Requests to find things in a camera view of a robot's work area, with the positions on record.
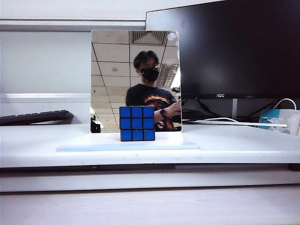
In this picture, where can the square frameless mirror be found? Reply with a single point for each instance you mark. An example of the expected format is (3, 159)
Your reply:
(135, 75)

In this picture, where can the white mirror base plate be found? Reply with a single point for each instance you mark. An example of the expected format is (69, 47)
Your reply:
(127, 146)

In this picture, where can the Rubik's Cube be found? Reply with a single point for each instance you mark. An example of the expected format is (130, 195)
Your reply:
(137, 123)

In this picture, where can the white desk riser shelf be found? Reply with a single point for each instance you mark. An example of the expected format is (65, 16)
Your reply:
(150, 154)

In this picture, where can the black computer keyboard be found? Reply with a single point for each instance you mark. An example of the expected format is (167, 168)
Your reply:
(35, 117)

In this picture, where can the black AOC computer monitor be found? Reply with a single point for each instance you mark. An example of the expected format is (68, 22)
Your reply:
(236, 49)

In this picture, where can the silver monitor stand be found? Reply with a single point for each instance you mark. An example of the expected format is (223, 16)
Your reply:
(235, 109)

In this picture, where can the teal and white box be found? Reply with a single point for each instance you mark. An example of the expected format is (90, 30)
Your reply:
(267, 118)

